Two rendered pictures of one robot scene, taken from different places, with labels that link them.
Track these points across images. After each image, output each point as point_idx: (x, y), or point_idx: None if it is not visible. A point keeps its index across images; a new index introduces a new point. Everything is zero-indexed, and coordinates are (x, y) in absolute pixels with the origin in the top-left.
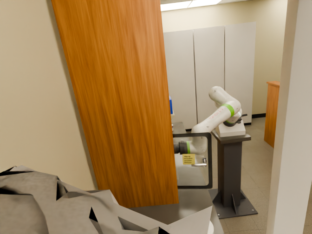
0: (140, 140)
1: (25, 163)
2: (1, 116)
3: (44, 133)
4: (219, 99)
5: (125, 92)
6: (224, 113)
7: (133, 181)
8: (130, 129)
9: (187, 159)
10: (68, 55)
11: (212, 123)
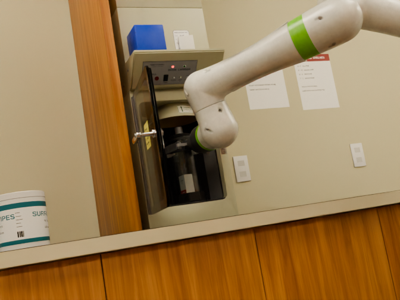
0: (100, 101)
1: None
2: None
3: (2, 80)
4: None
5: (87, 28)
6: (269, 36)
7: (106, 183)
8: (94, 86)
9: (147, 137)
10: (69, 5)
11: (223, 63)
